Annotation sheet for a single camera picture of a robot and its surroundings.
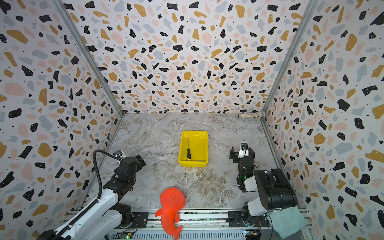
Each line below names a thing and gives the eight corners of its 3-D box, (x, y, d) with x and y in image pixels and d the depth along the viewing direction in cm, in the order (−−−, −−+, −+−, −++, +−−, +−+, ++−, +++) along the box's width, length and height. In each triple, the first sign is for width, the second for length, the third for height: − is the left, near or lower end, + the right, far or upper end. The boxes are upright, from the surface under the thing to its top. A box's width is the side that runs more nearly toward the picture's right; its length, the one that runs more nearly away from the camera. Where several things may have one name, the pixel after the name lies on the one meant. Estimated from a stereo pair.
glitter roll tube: (238, 118, 121) (238, 116, 119) (237, 113, 125) (237, 111, 123) (265, 118, 121) (266, 116, 120) (263, 113, 125) (264, 111, 123)
